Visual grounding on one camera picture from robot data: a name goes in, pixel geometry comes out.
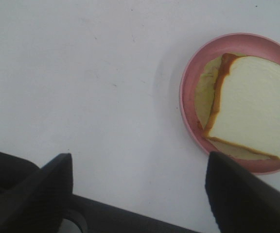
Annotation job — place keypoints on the white bread sandwich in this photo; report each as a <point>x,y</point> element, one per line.
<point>237,101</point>

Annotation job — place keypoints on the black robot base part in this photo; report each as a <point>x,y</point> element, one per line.
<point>88,215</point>

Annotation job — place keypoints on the pink round plate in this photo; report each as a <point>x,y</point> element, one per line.
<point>245,43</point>

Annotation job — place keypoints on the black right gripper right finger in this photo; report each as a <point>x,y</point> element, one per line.
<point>239,201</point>

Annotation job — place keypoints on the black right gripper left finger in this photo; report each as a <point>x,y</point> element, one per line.
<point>38,203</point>

